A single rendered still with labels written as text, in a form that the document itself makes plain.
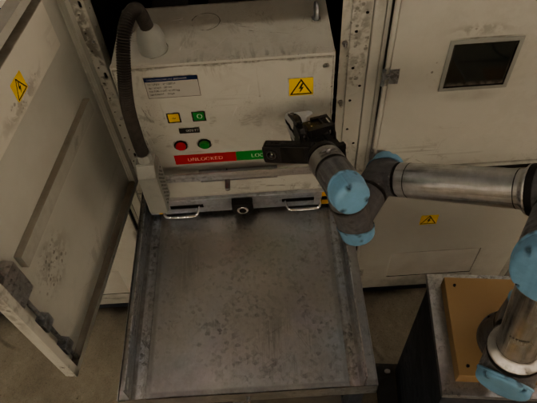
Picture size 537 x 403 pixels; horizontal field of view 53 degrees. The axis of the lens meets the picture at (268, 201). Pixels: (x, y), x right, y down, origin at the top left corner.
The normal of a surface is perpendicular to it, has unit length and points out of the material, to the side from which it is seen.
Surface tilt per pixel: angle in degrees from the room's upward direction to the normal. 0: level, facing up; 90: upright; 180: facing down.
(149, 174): 61
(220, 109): 90
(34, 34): 90
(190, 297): 0
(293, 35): 0
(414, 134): 90
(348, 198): 75
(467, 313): 1
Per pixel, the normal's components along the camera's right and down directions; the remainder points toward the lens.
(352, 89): 0.04, 0.80
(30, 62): 0.99, 0.05
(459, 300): -0.04, -0.60
